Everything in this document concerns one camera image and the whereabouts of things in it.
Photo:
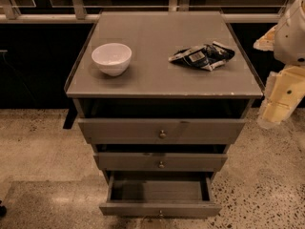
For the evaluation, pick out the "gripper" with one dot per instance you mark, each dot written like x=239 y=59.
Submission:
x=291 y=38

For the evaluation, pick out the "grey bottom drawer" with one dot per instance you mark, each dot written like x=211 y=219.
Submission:
x=160 y=194

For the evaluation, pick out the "grey drawer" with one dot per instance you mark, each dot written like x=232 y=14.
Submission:
x=160 y=194
x=160 y=131
x=178 y=162

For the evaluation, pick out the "grey wooden drawer cabinet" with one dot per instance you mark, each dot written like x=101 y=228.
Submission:
x=154 y=88

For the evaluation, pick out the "grey middle drawer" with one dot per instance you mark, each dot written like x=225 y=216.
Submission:
x=178 y=162

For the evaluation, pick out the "grey top drawer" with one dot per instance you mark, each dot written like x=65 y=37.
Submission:
x=160 y=131

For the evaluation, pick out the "crumpled dark snack bag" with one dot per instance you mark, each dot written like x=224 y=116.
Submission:
x=204 y=57

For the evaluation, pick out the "white ceramic bowl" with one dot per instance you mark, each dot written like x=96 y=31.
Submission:
x=112 y=59

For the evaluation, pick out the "black object at floor edge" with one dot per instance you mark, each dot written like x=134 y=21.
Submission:
x=3 y=209

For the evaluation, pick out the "metal window railing frame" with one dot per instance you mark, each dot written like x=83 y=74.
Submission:
x=233 y=11

